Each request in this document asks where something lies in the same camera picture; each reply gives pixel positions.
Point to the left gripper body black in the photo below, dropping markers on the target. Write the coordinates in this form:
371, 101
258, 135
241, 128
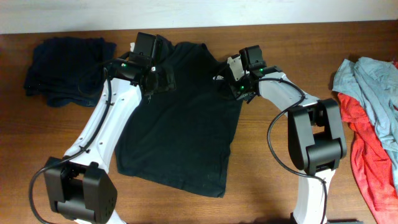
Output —
166, 79

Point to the light grey-blue shirt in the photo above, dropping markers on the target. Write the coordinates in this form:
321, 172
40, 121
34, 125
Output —
373, 83

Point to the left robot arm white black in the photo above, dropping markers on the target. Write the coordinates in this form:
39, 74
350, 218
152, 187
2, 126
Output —
78, 185

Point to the folded navy blue garment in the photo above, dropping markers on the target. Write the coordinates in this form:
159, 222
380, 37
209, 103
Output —
69, 70

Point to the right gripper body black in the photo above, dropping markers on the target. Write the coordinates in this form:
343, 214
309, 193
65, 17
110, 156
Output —
239, 88

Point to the black Nike t-shirt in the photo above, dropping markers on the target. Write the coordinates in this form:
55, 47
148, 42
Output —
182, 138

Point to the red mesh shirt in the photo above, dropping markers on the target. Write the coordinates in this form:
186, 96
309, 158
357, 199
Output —
371, 166

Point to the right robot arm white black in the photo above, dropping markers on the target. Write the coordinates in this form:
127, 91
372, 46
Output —
316, 140

